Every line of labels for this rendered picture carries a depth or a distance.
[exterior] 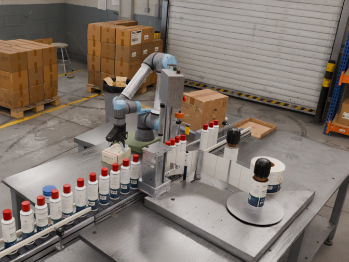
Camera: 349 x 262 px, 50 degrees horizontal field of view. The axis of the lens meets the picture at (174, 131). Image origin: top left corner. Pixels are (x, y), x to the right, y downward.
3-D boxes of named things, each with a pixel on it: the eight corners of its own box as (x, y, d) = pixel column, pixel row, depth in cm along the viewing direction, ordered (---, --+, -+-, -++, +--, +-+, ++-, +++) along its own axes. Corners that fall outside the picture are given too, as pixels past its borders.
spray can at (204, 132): (203, 153, 262) (206, 126, 254) (197, 151, 265) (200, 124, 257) (207, 151, 266) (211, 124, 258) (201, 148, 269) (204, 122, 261)
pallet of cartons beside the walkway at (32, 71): (61, 104, 582) (59, 46, 548) (17, 120, 513) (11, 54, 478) (6, 89, 630) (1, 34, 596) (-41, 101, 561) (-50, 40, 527)
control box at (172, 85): (165, 107, 223) (168, 76, 215) (159, 98, 238) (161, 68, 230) (182, 107, 226) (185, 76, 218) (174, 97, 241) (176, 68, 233)
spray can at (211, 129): (209, 151, 267) (212, 123, 259) (203, 148, 270) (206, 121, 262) (213, 148, 271) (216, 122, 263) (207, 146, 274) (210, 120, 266)
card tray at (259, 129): (259, 139, 308) (260, 134, 306) (232, 129, 322) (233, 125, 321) (275, 129, 330) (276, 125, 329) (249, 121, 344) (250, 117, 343)
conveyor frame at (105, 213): (94, 224, 189) (94, 217, 187) (80, 215, 195) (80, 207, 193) (250, 136, 311) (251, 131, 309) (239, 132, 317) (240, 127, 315)
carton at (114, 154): (116, 167, 245) (116, 156, 242) (101, 161, 250) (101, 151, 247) (130, 158, 258) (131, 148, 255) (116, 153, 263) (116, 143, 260)
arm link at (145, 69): (148, 47, 268) (107, 101, 257) (158, 48, 261) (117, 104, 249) (156, 57, 277) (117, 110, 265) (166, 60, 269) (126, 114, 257)
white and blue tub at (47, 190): (55, 195, 210) (54, 184, 207) (57, 201, 204) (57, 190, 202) (41, 197, 207) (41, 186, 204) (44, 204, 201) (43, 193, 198)
